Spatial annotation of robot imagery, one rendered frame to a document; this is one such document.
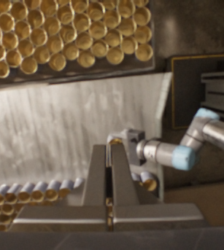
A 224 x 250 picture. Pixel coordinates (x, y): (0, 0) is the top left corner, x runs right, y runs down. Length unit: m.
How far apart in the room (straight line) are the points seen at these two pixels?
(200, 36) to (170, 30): 0.33
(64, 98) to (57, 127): 0.15
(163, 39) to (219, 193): 1.94
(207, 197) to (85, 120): 2.02
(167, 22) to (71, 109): 1.54
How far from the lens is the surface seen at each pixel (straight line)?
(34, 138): 0.97
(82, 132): 0.89
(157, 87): 0.89
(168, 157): 0.58
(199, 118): 0.67
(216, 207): 2.73
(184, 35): 2.15
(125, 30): 0.86
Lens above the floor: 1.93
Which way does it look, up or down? 76 degrees down
